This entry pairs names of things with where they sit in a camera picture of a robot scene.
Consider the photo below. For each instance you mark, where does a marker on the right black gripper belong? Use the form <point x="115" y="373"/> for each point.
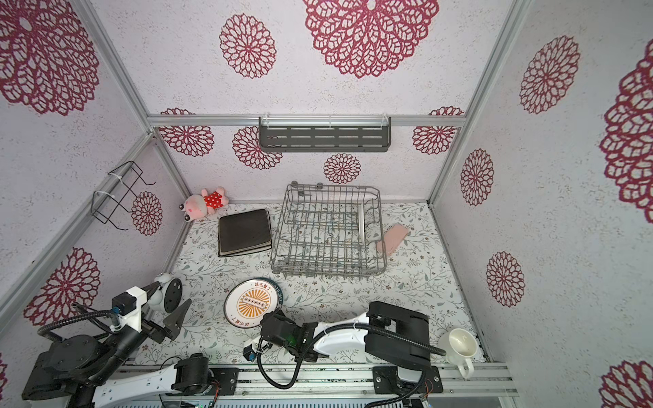
<point x="266" y="317"/>

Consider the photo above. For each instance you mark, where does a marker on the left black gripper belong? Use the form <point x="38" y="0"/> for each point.
<point x="159" y="332"/>

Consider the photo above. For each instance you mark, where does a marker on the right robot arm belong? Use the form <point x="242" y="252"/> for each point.
<point x="393" y="334"/>

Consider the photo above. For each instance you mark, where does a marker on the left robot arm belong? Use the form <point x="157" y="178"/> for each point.
<point x="87" y="349"/>

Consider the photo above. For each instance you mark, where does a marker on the white round alarm clock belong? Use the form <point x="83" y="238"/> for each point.
<point x="168" y="296"/>

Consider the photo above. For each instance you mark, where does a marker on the pink pig plush toy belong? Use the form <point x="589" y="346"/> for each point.
<point x="199" y="206"/>

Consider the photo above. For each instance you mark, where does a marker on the pink sponge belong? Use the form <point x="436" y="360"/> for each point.
<point x="393" y="239"/>

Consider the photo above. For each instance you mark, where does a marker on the white ceramic mug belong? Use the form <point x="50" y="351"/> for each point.
<point x="460" y="346"/>

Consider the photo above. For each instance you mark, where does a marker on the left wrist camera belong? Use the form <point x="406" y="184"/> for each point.
<point x="128" y="308"/>

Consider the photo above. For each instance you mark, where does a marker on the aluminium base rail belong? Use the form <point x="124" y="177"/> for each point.
<point x="330" y="381"/>

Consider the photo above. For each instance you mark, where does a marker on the grey wire dish rack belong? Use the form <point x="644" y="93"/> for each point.
<point x="330" y="230"/>

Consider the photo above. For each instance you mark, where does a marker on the black wire wall basket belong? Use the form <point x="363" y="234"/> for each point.
<point x="107" y="201"/>

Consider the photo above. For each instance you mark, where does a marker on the grey wall shelf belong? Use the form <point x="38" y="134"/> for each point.
<point x="330" y="135"/>

